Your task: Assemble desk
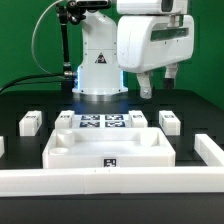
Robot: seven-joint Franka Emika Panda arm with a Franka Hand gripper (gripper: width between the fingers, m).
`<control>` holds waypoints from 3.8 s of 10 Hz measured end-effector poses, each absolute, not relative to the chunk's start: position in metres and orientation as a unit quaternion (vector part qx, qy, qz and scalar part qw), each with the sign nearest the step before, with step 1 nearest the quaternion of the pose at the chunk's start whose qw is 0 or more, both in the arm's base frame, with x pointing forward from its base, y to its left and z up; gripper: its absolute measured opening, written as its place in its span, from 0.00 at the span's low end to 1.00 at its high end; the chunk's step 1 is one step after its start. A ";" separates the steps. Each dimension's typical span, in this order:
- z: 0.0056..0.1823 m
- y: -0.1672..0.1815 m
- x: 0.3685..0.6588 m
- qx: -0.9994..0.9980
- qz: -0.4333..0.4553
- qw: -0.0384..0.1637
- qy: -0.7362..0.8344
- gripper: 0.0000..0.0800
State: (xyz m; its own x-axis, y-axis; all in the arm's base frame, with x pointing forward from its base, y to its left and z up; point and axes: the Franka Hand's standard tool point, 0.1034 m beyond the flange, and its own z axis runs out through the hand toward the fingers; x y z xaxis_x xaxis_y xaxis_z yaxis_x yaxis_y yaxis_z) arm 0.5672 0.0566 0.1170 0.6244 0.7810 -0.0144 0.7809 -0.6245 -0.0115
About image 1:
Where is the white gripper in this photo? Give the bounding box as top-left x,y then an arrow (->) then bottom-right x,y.
117,15 -> 194,99

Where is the white desk top tray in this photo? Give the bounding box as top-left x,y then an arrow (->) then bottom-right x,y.
42,127 -> 176,169

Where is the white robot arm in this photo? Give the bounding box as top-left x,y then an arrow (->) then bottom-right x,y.
73,0 -> 194,101

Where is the fiducial marker sheet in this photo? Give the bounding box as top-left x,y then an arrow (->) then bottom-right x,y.
73,114 -> 130,128

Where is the white right fence wall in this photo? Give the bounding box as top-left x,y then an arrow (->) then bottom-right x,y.
194,134 -> 224,167

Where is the white fence wall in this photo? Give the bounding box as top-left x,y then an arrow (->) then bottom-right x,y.
194,134 -> 224,167
0,166 -> 224,197
0,136 -> 5,158

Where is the white front fence wall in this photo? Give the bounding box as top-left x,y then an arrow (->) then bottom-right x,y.
0,166 -> 224,197

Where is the grey curved cable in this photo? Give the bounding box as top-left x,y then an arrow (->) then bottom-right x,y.
31,0 -> 65,75

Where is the black cable bundle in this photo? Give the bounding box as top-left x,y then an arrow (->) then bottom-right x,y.
0,73 -> 66,95

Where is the white left fence wall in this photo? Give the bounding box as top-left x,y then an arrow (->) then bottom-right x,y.
0,136 -> 5,158

